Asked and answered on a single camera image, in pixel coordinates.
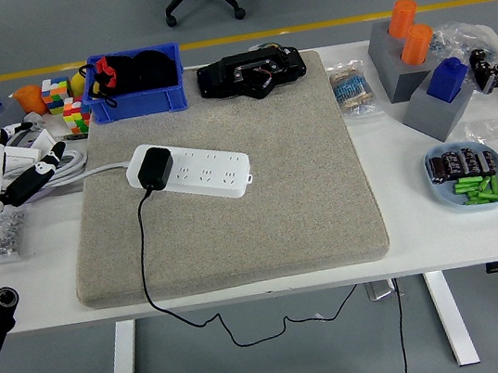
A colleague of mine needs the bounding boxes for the thin black plug cord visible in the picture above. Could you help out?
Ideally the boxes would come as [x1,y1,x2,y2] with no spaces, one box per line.
[129,160,371,361]

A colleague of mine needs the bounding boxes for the black plug adapter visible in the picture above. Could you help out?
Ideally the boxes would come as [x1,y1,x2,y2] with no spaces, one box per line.
[133,144,179,194]

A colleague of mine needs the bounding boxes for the white power strip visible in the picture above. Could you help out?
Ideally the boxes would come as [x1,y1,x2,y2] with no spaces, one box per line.
[121,129,257,214]

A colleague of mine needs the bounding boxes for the grey power plug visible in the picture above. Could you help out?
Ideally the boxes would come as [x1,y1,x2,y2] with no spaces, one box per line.
[21,109,47,131]

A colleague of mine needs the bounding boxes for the clear bag of screws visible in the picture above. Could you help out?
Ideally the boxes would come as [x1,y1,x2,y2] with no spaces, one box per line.
[0,208,34,265]

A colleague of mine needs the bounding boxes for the white paper box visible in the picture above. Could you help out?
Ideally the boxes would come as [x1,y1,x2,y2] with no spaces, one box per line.
[27,128,62,159]

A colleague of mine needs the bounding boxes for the orange cup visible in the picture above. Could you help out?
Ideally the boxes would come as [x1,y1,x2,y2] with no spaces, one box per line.
[9,84,47,119]

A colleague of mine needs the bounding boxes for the small dark screwdriver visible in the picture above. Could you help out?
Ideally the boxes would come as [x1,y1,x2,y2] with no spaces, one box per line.
[57,131,89,145]

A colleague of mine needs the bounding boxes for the yellow ball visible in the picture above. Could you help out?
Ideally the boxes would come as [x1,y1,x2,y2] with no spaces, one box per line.
[65,71,90,97]

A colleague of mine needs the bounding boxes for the blue plastic bin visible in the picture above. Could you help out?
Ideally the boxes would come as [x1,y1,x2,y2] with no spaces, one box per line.
[75,41,191,127]

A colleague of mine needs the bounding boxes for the black cloth pouch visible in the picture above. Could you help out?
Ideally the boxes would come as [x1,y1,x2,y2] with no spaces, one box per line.
[105,45,181,96]

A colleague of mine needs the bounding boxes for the white table leg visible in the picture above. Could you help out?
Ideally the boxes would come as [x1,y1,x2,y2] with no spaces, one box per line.
[97,319,145,373]
[421,265,481,370]

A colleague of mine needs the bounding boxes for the black machine housing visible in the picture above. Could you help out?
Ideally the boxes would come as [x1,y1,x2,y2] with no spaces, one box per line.
[191,39,311,109]

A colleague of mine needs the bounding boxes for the grey-brown mat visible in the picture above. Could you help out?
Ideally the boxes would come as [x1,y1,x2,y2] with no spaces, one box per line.
[45,42,394,313]

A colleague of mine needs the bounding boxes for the clear bag of resistors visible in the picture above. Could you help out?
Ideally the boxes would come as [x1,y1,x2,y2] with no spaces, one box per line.
[323,56,385,123]

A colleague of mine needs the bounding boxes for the grey metal box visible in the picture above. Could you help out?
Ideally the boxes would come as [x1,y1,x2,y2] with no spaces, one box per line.
[364,277,397,303]

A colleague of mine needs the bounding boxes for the large grey block holder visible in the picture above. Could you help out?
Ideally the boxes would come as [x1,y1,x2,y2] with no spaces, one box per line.
[363,13,441,107]

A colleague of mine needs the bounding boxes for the orange cylinder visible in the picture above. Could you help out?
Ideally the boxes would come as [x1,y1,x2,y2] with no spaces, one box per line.
[396,21,439,68]
[384,0,423,41]

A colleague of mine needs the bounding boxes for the light blue plate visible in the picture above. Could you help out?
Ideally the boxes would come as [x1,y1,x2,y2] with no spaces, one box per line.
[420,135,498,219]

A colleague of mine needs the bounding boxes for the crumpled clear plastic bag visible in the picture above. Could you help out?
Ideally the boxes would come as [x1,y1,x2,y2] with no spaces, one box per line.
[428,13,498,75]

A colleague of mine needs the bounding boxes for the grey power cable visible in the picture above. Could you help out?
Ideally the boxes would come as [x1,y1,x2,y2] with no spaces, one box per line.
[0,141,136,199]

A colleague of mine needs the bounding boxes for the red and black strap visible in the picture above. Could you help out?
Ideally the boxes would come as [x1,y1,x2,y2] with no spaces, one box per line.
[77,54,123,113]

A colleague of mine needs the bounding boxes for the hanging black cable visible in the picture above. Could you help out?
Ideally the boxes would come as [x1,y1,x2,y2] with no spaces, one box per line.
[387,277,416,373]

